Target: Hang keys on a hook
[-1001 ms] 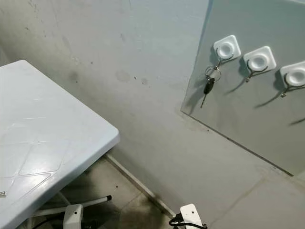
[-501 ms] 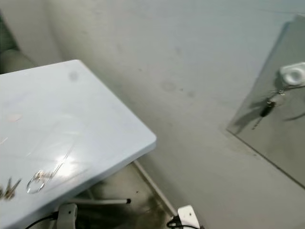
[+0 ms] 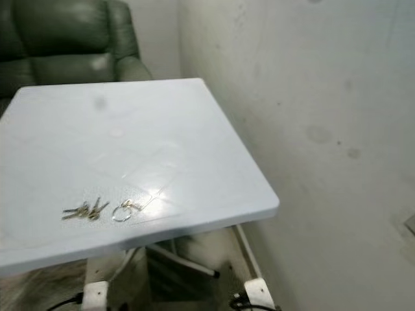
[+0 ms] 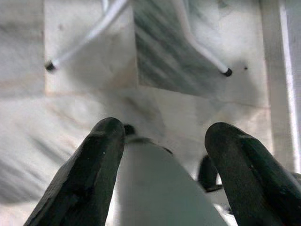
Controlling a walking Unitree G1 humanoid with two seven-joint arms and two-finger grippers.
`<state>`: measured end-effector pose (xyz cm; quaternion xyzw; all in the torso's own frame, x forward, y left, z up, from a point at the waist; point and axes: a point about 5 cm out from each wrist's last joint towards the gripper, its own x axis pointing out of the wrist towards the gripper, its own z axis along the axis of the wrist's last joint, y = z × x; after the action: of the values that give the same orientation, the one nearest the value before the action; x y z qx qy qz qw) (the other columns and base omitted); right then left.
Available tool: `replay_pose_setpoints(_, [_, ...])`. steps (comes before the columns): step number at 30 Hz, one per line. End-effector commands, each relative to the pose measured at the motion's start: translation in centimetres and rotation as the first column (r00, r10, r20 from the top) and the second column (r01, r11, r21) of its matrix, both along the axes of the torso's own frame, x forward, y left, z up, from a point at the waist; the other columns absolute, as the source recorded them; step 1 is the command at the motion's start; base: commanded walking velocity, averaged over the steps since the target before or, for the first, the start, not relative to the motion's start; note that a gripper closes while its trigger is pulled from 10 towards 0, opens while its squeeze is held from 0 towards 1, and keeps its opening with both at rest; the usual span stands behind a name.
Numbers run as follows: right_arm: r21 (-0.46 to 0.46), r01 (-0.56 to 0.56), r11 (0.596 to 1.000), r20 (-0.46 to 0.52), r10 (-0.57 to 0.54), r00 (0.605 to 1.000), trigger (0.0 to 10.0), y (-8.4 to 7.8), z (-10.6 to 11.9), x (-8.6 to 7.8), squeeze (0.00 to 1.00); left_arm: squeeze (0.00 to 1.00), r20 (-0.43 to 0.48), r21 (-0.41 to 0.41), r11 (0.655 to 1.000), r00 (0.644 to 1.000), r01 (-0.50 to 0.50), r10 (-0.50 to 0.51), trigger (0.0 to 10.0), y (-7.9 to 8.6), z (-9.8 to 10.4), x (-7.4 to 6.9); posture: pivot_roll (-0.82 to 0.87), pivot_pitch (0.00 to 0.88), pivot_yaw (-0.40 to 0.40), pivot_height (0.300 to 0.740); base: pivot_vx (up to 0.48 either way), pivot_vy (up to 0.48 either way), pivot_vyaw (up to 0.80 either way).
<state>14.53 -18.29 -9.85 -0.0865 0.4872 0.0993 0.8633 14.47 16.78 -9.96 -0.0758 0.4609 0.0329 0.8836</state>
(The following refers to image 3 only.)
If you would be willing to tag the white folding table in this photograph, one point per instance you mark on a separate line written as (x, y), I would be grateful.
(136, 149)

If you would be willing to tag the small metal key bunch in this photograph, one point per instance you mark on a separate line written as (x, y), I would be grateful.
(94, 210)

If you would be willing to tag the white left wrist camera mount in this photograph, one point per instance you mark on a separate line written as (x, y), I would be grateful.
(96, 297)

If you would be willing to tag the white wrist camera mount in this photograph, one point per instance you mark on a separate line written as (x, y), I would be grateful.
(96, 297)
(259, 295)

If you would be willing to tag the green leather sofa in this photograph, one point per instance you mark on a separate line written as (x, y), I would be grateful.
(65, 39)

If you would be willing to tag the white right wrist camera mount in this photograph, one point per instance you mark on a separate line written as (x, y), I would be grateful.
(259, 295)

